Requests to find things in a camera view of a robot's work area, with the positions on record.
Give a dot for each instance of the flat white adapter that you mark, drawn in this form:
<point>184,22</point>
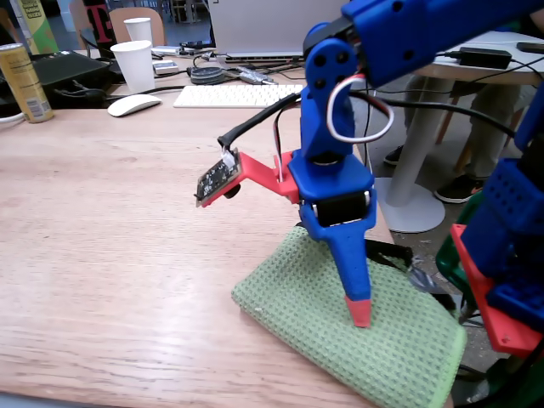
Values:
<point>168,50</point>

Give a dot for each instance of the silver laptop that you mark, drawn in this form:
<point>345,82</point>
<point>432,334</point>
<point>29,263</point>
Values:
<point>255,25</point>

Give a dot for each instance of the white keyboard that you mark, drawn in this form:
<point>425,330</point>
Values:
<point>238,96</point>

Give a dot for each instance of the green clamp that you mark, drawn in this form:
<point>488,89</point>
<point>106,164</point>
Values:
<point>446,263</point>
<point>518,387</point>

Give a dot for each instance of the black box device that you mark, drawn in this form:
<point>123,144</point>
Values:
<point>68,68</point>

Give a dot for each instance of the white paper cup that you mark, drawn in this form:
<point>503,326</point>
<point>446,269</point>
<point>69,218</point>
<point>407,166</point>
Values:
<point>138,30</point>
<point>134,68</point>

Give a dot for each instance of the yellow drink can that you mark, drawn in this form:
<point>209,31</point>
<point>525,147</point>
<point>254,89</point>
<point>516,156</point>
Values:
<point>23,81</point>

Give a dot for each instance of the gray taped bundle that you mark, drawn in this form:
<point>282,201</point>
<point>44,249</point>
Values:
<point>255,76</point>

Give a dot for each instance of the yellow green carton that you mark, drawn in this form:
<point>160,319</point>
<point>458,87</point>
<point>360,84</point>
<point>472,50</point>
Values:
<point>38,25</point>

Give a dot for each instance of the small white box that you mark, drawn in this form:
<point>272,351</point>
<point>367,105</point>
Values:
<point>166,67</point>

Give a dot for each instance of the green waffle cleaning cloth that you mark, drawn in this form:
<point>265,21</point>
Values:
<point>306,297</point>

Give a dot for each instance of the person leg beige trousers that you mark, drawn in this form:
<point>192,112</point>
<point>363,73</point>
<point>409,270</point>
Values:
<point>489,136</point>

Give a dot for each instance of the white computer mouse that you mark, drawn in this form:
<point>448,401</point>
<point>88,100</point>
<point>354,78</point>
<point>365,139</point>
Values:
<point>134,104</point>

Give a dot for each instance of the black smartphone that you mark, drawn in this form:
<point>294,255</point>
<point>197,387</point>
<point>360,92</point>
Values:
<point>531,47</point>

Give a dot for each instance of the black banner magenta letter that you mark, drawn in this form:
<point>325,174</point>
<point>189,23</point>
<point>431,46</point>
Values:
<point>100,21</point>

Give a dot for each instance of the black sneaker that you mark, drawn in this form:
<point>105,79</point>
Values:
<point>457,191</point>
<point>394,156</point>

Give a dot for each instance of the black round disc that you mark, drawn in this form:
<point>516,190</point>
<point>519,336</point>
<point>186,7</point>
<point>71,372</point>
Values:
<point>208,75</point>

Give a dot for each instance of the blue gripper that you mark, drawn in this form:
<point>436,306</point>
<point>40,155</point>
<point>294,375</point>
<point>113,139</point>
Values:
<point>332,184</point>

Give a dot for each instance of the red robot base plate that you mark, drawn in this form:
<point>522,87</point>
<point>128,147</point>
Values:
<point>506,336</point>

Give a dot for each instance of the black power adapter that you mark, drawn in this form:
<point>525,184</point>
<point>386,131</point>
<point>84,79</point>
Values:
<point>484,58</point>

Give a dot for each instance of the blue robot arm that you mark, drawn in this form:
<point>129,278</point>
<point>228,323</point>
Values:
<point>404,34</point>

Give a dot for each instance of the wrist camera on red bracket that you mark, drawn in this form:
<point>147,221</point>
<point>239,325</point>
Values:
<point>259,172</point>

